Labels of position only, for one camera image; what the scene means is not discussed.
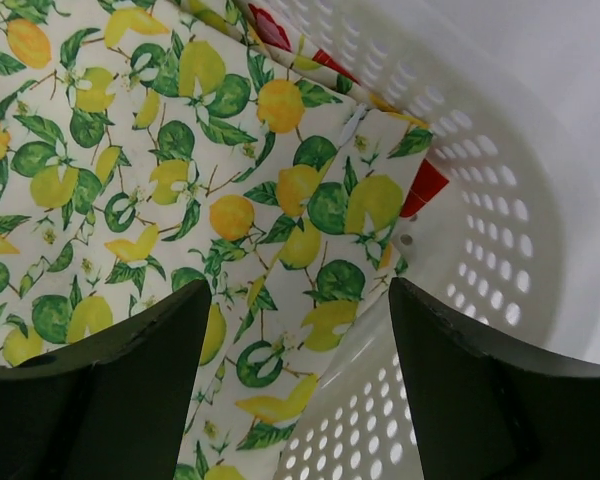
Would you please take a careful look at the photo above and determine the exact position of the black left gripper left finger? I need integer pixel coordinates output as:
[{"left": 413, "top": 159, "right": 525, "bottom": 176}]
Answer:
[{"left": 0, "top": 280, "right": 211, "bottom": 479}]

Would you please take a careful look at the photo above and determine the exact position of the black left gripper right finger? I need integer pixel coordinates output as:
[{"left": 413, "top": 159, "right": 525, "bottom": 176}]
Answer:
[{"left": 389, "top": 278, "right": 600, "bottom": 479}]

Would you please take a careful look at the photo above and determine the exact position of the lemon print skirt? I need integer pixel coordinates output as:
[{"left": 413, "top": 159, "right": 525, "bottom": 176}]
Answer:
[{"left": 0, "top": 1, "right": 432, "bottom": 479}]

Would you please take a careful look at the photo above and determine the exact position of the red poppy print cloth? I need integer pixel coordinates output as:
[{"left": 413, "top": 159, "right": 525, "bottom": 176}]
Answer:
[{"left": 240, "top": 1, "right": 449, "bottom": 218}]

